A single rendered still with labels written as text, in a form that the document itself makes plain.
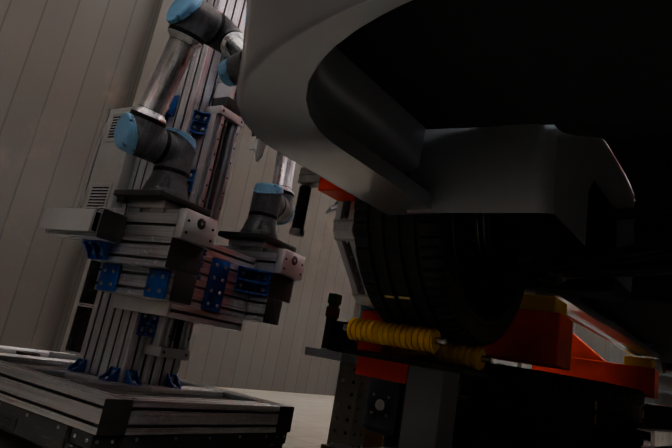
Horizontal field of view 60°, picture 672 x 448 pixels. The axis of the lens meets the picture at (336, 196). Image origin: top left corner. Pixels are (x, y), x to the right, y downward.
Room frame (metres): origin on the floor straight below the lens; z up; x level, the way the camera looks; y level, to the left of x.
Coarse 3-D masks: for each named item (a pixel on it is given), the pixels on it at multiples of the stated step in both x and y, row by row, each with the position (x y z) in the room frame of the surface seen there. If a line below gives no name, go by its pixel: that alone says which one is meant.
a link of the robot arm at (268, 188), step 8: (256, 184) 2.23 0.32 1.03; (264, 184) 2.20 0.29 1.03; (272, 184) 2.21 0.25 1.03; (256, 192) 2.21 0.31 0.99; (264, 192) 2.20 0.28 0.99; (272, 192) 2.20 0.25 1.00; (280, 192) 2.23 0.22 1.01; (256, 200) 2.21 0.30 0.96; (264, 200) 2.20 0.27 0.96; (272, 200) 2.21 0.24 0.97; (280, 200) 2.24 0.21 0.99; (256, 208) 2.20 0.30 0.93; (264, 208) 2.20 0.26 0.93; (272, 208) 2.21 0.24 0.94; (280, 208) 2.27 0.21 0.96
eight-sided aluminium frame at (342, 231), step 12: (348, 204) 1.46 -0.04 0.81; (336, 216) 1.45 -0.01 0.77; (348, 216) 1.42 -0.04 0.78; (336, 228) 1.44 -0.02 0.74; (348, 228) 1.42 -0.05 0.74; (336, 240) 1.46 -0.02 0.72; (348, 240) 1.44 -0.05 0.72; (348, 252) 1.49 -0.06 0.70; (348, 264) 1.50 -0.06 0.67; (348, 276) 1.53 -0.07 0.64; (360, 276) 1.50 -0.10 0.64; (360, 288) 1.55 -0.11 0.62; (360, 300) 1.56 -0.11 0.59
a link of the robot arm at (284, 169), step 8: (280, 160) 2.35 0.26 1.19; (288, 160) 2.35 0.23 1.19; (280, 168) 2.35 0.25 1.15; (288, 168) 2.35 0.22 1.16; (280, 176) 2.35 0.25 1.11; (288, 176) 2.36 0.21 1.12; (280, 184) 2.35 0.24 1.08; (288, 184) 2.36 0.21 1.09; (288, 192) 2.34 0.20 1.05; (288, 200) 2.35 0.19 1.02; (288, 208) 2.34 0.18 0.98; (280, 216) 2.32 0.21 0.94; (288, 216) 2.37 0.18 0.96; (280, 224) 2.41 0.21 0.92
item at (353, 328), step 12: (348, 324) 1.54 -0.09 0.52; (360, 324) 1.52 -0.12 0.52; (372, 324) 1.50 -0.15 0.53; (384, 324) 1.48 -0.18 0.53; (396, 324) 1.47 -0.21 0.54; (348, 336) 1.55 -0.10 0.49; (360, 336) 1.52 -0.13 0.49; (372, 336) 1.50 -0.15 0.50; (384, 336) 1.47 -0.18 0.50; (396, 336) 1.45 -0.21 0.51; (408, 336) 1.43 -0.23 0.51; (420, 336) 1.41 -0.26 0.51; (432, 336) 1.40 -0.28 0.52; (408, 348) 1.45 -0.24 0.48; (420, 348) 1.43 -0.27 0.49; (432, 348) 1.40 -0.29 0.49
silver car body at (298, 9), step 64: (256, 0) 0.69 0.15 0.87; (320, 0) 0.57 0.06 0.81; (384, 0) 0.51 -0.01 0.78; (448, 0) 0.66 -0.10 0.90; (512, 0) 0.63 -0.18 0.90; (576, 0) 0.61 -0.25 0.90; (640, 0) 0.59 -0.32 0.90; (256, 64) 0.69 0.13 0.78; (320, 64) 0.80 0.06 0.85; (384, 64) 0.86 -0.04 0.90; (448, 64) 0.82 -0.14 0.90; (512, 64) 0.79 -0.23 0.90; (576, 64) 0.75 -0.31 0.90; (640, 64) 0.72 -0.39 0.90; (256, 128) 0.84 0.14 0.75; (320, 128) 0.80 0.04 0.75; (384, 128) 0.97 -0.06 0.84; (448, 128) 1.06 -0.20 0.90; (512, 128) 0.99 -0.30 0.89; (576, 128) 0.97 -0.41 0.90; (640, 128) 0.96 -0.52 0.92; (384, 192) 1.04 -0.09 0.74; (448, 192) 1.07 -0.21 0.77; (512, 192) 0.99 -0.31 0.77; (576, 192) 1.11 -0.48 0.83; (640, 192) 1.57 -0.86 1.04; (576, 320) 2.26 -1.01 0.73; (640, 320) 2.35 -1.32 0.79
